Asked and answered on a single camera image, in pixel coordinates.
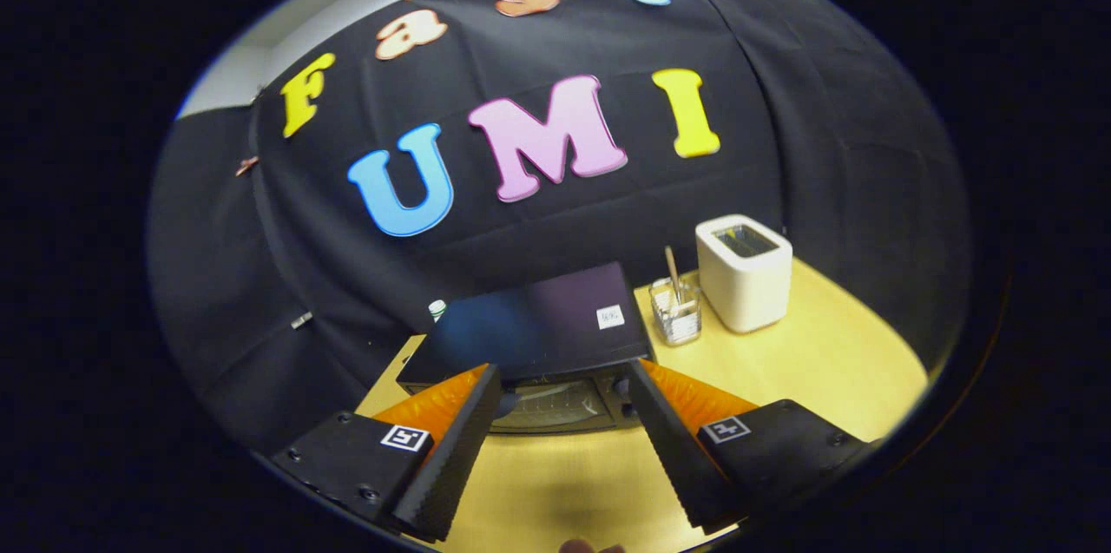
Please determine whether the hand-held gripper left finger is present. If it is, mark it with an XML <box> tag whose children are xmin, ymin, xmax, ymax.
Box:
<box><xmin>270</xmin><ymin>362</ymin><xmax>503</xmax><ymax>543</ymax></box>

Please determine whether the wire mesh basket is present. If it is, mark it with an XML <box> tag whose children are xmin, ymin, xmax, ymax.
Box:
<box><xmin>649</xmin><ymin>275</ymin><xmax>702</xmax><ymax>347</ymax></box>

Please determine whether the white pop-up toaster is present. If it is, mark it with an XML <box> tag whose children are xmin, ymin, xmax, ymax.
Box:
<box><xmin>694</xmin><ymin>214</ymin><xmax>793</xmax><ymax>334</ymax></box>

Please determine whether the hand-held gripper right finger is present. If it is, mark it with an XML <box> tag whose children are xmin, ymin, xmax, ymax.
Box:
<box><xmin>627</xmin><ymin>359</ymin><xmax>871</xmax><ymax>537</ymax></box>

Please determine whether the black toaster oven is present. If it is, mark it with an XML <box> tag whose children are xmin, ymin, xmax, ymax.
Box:
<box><xmin>397</xmin><ymin>261</ymin><xmax>658</xmax><ymax>437</ymax></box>

